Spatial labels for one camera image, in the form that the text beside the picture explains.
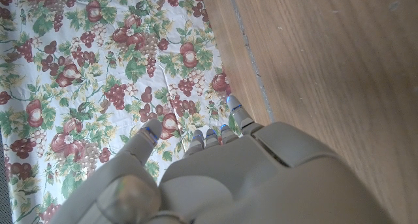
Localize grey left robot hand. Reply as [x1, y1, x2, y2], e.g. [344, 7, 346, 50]
[48, 94, 396, 224]

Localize grey tape outline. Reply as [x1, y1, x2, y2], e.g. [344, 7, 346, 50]
[227, 0, 276, 124]

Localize floral fruit print backdrop cloth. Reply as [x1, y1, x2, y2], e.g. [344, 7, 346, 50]
[0, 0, 244, 224]

